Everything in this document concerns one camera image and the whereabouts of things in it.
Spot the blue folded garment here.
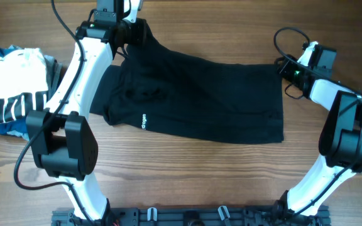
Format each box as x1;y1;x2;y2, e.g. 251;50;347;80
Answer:
0;45;29;141

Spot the white black striped folded shirt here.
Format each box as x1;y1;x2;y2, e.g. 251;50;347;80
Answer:
0;48;48;124

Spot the dark teal t-shirt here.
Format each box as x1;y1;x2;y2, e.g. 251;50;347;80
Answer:
90;31;284;144

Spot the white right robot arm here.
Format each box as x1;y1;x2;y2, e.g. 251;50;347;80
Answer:
272;56;362;223

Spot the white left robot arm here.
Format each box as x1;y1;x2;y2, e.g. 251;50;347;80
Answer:
14;0;146;225

